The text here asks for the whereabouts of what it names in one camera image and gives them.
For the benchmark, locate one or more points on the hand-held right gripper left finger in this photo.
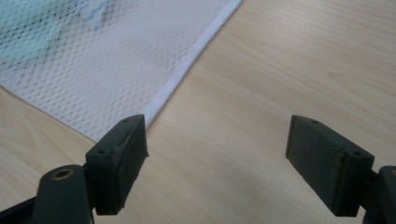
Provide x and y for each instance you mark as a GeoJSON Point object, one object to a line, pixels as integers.
{"type": "Point", "coordinates": [118, 161]}

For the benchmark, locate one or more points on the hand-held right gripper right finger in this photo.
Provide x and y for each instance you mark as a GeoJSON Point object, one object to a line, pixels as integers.
{"type": "Point", "coordinates": [323, 168]}

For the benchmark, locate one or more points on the white mesh laundry bag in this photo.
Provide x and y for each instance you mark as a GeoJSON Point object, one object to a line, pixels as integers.
{"type": "Point", "coordinates": [109, 81]}

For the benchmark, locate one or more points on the teal cloth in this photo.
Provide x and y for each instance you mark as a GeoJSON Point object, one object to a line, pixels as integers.
{"type": "Point", "coordinates": [28, 28]}

